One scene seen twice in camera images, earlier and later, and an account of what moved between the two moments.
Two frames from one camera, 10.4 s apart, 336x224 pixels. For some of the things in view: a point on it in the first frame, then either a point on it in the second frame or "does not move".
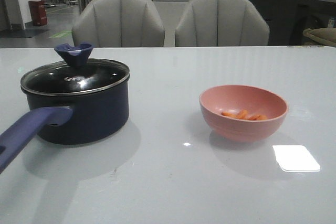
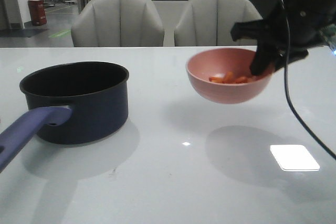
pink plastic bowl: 213,102 -> 223,75
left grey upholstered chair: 119,21 does not move
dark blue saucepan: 69,105 does not move
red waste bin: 38,11 does not move
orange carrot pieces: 243,114 -> 229,78
